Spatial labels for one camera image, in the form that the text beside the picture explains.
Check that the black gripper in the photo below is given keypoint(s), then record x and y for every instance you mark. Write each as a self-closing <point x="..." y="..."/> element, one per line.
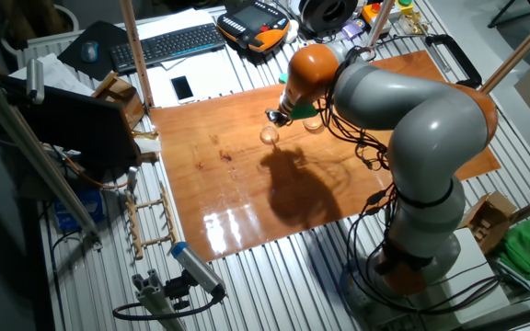
<point x="282" y="117"/>

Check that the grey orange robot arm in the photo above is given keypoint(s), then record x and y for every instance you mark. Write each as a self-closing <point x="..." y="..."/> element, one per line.
<point x="430" y="119"/>

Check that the clear glass beaker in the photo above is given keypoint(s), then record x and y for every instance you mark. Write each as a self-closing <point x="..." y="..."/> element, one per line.
<point x="312" y="125"/>
<point x="269" y="135"/>

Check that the white paper sheet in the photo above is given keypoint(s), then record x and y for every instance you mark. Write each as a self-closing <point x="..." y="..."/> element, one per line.
<point x="173" y="20"/>
<point x="58" y="76"/>
<point x="219" y="78"/>

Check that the Rubik's cube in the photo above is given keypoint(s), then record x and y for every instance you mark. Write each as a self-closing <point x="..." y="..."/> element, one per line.
<point x="304" y="45"/>

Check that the wooden board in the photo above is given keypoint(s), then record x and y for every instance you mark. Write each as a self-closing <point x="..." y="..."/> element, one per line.
<point x="228" y="193"/>

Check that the white rounded toy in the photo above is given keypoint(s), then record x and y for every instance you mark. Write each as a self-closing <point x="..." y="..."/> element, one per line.
<point x="292" y="30"/>

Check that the white smartphone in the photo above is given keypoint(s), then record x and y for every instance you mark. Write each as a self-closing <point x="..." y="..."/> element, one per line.
<point x="182" y="88"/>

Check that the orange black teach pendant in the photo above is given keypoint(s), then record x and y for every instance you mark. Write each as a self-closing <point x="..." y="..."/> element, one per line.
<point x="251" y="25"/>

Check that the black filament spool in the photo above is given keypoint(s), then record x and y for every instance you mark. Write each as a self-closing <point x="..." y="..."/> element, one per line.
<point x="327" y="14"/>

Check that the small purple device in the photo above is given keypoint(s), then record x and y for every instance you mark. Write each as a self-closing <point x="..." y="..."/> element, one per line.
<point x="352" y="28"/>

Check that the white and gold packet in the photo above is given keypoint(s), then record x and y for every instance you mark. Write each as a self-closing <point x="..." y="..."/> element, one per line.
<point x="147" y="143"/>

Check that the black keyboard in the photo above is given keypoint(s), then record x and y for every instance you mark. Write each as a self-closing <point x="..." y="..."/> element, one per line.
<point x="168" y="46"/>

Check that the orange emergency stop box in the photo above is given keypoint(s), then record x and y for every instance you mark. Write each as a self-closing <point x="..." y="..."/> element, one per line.
<point x="369" y="14"/>

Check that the small grey metal clamp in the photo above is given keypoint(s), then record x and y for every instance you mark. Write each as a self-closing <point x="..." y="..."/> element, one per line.
<point x="132" y="179"/>

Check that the wooden box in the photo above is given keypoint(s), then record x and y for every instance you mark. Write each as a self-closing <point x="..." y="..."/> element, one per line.
<point x="120" y="99"/>

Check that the brass metal fitting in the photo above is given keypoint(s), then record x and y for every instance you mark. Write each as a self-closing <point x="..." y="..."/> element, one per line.
<point x="411" y="23"/>

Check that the yellow box green button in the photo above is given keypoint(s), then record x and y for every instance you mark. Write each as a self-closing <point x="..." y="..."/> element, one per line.
<point x="405" y="8"/>

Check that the wooden rack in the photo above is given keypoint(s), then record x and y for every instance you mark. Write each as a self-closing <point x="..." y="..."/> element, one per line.
<point x="134" y="225"/>

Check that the black mouse pad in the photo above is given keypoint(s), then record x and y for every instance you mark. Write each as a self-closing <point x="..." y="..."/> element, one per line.
<point x="104" y="37"/>

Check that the blue computer mouse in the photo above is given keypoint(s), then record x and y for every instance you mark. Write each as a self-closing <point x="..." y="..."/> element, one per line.
<point x="89" y="51"/>

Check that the black flat panel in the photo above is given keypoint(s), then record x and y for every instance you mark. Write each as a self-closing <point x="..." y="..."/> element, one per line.
<point x="76" y="128"/>

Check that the blue box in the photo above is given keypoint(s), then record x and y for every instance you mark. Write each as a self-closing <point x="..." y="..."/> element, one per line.
<point x="81" y="207"/>

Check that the cardboard box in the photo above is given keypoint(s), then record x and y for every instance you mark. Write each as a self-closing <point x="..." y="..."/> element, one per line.
<point x="492" y="220"/>

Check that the black office chair base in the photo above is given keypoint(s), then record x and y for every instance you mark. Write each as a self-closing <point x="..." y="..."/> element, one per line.
<point x="504" y="14"/>

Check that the silver camera blue end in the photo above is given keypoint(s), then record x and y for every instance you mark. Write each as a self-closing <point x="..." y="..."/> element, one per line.
<point x="198" y="269"/>

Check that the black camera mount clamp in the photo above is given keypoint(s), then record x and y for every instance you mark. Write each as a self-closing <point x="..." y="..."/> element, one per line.
<point x="177" y="287"/>

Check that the aluminium profile post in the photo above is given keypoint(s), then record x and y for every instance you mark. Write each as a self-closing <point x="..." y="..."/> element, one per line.
<point x="154" y="299"/>

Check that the aluminium frame beam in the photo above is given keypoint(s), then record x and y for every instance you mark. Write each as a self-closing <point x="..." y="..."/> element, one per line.
<point x="39" y="161"/>

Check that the silver camera bar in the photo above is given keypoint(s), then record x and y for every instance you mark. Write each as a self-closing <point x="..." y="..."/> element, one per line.
<point x="35" y="80"/>

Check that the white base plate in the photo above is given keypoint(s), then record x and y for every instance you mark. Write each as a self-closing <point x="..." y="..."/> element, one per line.
<point x="476" y="257"/>

